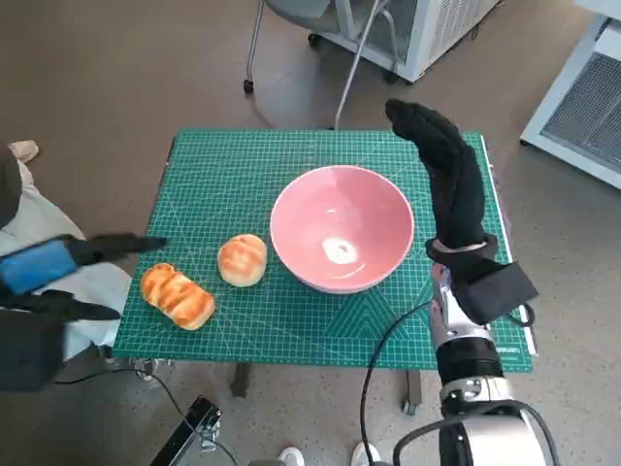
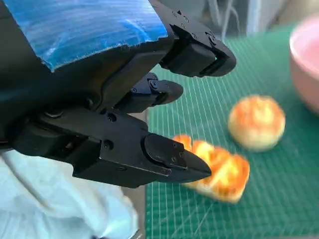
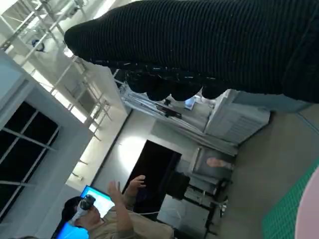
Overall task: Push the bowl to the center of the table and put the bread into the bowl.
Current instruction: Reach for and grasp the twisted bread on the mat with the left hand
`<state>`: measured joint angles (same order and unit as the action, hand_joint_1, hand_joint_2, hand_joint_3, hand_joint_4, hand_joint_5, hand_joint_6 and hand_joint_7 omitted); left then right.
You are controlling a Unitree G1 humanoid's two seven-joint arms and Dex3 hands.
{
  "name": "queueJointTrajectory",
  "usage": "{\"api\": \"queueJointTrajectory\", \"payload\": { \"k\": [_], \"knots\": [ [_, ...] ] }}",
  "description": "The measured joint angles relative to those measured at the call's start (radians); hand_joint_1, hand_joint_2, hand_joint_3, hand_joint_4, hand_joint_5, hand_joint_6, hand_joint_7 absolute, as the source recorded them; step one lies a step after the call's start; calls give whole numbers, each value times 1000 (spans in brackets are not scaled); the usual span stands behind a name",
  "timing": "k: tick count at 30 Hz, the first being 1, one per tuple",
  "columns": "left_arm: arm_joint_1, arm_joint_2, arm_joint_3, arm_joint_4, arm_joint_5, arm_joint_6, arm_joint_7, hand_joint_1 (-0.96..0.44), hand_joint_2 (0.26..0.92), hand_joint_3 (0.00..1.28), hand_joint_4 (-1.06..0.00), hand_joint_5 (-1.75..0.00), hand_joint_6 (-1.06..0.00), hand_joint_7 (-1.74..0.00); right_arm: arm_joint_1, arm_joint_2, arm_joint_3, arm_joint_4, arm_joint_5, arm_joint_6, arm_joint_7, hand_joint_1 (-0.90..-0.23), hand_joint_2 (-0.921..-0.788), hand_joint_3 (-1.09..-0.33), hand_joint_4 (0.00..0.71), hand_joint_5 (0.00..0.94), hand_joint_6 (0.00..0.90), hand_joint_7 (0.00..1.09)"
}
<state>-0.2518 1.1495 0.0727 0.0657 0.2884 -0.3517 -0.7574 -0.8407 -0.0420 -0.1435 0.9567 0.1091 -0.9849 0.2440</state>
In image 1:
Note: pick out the green cutting mat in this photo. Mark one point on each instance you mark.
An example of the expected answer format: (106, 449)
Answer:
(218, 194)

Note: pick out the long striped toy bread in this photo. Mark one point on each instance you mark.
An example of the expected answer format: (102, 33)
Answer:
(177, 296)

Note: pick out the white cabinet with vent grille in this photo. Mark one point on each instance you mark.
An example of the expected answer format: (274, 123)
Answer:
(436, 29)

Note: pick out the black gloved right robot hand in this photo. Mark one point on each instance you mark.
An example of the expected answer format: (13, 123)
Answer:
(456, 194)

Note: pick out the white cabinet with grey grille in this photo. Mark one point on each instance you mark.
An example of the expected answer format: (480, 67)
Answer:
(582, 116)

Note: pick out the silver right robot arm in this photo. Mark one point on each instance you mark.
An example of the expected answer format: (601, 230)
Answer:
(468, 359)

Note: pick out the person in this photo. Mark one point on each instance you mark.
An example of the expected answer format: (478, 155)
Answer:
(43, 218)

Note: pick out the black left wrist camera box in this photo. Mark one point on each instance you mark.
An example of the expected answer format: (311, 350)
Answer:
(29, 354)

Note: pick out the black shiny metal frame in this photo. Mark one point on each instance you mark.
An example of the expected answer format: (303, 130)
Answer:
(194, 427)

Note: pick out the black table leg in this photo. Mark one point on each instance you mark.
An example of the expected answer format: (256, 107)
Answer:
(240, 381)
(411, 390)

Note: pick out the pink bowl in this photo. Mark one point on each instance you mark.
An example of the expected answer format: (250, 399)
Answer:
(339, 209)

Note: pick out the round toy bread bun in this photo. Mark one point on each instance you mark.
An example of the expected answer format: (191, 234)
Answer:
(242, 262)

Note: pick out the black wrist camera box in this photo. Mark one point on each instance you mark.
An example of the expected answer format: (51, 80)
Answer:
(495, 291)
(29, 354)

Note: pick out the white shoe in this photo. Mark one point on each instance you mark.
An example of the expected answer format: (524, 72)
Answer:
(291, 457)
(365, 455)

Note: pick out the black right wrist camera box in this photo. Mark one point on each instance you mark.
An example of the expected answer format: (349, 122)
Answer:
(495, 291)

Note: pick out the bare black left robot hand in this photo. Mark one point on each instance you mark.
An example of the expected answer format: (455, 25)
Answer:
(39, 264)

